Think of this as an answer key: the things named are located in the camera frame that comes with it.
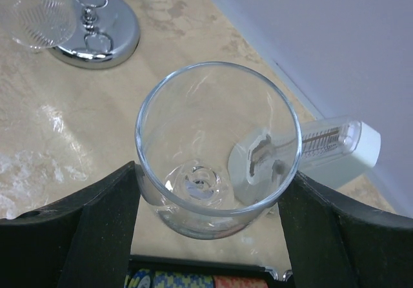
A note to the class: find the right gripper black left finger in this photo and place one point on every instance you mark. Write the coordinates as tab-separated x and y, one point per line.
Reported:
81	240

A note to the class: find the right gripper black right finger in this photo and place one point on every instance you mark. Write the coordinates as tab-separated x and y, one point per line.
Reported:
336	241

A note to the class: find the ribbed clear glass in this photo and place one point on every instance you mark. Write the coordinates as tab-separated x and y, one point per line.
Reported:
38	24

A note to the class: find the chrome wine glass rack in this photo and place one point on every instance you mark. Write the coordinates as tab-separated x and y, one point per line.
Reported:
107	34

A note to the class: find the black poker chip case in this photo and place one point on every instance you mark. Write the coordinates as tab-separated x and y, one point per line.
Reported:
185	266

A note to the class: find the blue yellow chip stack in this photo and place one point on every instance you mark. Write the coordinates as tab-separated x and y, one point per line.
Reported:
150	278

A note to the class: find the white metronome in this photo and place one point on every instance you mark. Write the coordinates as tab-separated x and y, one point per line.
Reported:
334	151

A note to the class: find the red white chip stack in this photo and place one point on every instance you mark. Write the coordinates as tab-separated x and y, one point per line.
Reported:
238	282

